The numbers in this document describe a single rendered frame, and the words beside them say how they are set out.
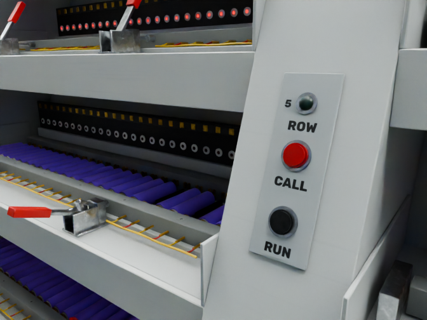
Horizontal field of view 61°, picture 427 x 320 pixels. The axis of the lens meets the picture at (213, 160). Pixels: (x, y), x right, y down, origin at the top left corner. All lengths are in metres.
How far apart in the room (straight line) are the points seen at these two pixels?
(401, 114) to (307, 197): 0.07
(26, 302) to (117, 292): 0.26
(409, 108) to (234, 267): 0.15
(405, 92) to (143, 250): 0.25
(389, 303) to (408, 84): 0.14
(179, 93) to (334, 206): 0.16
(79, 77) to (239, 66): 0.21
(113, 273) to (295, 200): 0.18
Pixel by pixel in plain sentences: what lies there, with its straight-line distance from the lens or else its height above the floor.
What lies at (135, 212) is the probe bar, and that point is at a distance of 0.39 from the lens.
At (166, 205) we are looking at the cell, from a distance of 0.40.
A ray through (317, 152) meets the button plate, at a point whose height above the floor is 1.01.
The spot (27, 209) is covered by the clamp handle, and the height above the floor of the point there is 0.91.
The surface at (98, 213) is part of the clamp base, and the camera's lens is 0.41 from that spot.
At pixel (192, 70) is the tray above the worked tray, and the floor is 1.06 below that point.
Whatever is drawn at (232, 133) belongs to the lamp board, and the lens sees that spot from 0.45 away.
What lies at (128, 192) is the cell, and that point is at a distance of 0.44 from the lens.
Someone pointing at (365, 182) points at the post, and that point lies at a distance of 0.22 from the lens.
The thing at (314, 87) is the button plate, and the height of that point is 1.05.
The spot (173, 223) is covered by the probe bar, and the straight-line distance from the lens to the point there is 0.35.
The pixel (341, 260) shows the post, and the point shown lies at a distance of 0.23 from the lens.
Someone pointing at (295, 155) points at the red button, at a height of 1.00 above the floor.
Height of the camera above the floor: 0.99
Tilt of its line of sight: level
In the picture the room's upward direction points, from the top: 11 degrees clockwise
